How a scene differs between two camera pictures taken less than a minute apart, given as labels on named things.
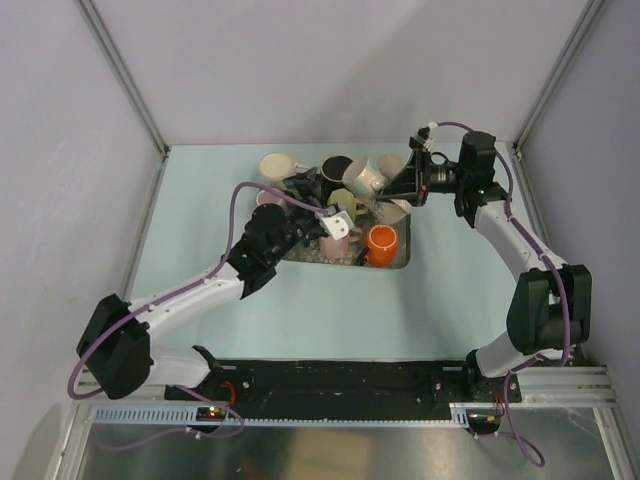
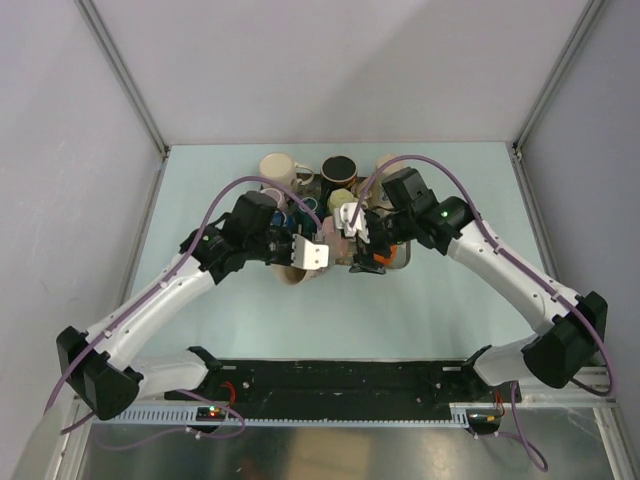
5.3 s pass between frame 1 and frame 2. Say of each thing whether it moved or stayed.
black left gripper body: moved
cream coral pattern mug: moved
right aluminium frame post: stayed
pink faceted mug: stayed
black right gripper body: moved
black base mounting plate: stayed
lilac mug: stayed
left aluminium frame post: stayed
